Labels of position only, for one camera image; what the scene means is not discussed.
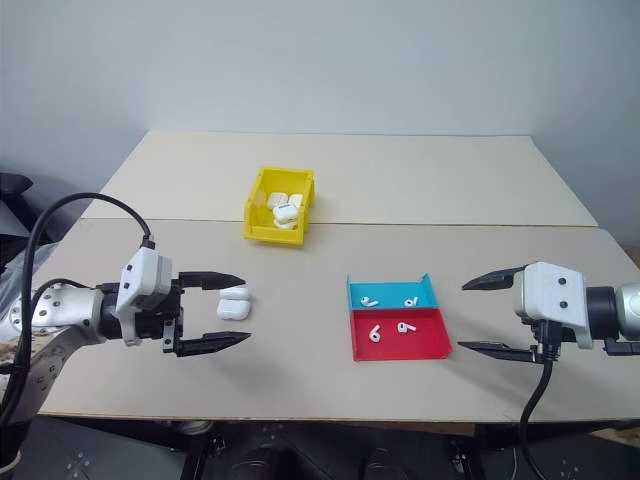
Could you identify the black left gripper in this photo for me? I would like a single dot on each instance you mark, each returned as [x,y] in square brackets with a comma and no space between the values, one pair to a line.
[167,312]

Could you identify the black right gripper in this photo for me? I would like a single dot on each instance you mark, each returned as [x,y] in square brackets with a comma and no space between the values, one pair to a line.
[534,332]

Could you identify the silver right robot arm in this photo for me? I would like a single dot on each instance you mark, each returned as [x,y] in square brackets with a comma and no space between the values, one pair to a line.
[631,310]

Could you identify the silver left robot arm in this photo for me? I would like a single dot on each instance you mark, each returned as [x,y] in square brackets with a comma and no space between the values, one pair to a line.
[60,307]

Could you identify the yellow plastic bin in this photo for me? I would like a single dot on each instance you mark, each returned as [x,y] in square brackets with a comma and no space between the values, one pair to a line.
[260,227]

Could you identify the white case with dark label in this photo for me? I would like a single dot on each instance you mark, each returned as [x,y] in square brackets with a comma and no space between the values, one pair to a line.
[286,214]

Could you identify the red paper tray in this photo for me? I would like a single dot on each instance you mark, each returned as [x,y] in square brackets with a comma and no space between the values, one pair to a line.
[415,345]

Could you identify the white earbud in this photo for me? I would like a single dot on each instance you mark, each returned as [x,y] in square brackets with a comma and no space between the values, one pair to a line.
[374,334]
[369,301]
[411,302]
[405,327]

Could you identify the blue paper tray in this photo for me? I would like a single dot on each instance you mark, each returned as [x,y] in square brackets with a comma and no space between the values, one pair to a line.
[390,292]

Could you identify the dark rounded shape under table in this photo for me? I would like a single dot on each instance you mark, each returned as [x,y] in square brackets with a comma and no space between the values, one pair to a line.
[325,455]

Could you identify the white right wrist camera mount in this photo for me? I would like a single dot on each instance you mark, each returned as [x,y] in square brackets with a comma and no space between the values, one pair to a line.
[555,295]

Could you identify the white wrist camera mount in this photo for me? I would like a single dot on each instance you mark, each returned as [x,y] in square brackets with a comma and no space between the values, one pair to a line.
[145,272]
[555,295]

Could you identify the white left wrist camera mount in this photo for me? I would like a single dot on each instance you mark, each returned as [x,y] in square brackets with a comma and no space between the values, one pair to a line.
[145,272]

